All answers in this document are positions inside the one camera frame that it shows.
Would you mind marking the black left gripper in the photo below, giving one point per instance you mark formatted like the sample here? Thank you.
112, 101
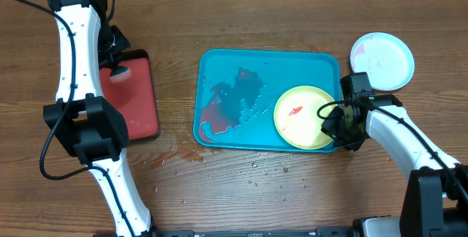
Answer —
124, 43

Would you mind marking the light blue plate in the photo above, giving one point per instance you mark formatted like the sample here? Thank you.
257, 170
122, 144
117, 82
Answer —
386, 59

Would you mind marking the teal plastic serving tray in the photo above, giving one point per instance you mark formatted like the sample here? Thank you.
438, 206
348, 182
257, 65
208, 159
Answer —
237, 91

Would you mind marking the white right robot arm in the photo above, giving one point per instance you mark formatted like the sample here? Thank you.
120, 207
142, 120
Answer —
435, 202

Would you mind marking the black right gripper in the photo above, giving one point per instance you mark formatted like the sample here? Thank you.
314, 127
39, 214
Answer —
333, 131

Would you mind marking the black-handled scrub brush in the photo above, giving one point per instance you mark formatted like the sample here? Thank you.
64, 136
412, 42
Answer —
120, 74

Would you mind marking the yellow-green plate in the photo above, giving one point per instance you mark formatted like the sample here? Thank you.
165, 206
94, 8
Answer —
295, 117

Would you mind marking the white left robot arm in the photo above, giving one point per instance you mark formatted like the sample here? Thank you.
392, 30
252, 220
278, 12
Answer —
83, 121

